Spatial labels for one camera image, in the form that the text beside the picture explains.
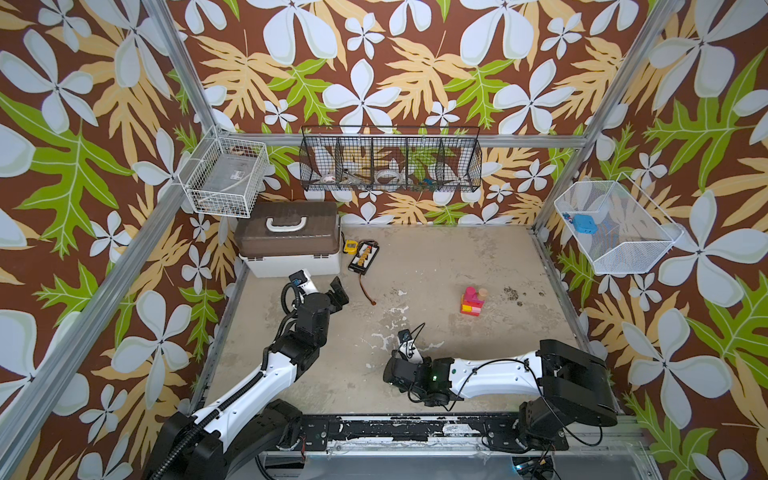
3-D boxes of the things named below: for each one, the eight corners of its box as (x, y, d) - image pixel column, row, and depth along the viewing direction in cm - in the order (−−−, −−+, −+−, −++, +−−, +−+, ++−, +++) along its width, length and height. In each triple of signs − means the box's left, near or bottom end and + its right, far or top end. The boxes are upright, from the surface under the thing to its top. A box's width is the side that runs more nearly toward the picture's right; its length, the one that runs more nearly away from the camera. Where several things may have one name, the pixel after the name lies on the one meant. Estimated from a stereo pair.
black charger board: (348, 270, 110) (348, 266, 108) (363, 242, 119) (363, 238, 117) (366, 275, 108) (366, 271, 106) (379, 246, 117) (379, 242, 115)
